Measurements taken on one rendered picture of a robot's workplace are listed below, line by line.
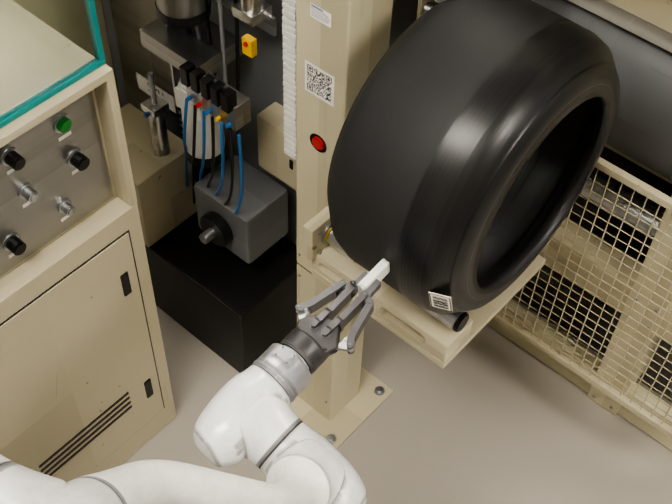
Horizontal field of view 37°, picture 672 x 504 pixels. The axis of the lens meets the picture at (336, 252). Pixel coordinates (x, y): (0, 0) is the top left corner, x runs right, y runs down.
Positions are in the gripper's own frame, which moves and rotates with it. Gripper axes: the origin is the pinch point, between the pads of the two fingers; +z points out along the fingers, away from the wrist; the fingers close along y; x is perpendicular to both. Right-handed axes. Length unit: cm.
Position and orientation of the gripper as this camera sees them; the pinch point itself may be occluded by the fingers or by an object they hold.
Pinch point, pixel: (373, 278)
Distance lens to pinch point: 174.6
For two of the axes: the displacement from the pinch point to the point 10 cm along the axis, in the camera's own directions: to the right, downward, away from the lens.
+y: -7.5, -5.2, 4.0
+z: 6.6, -6.5, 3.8
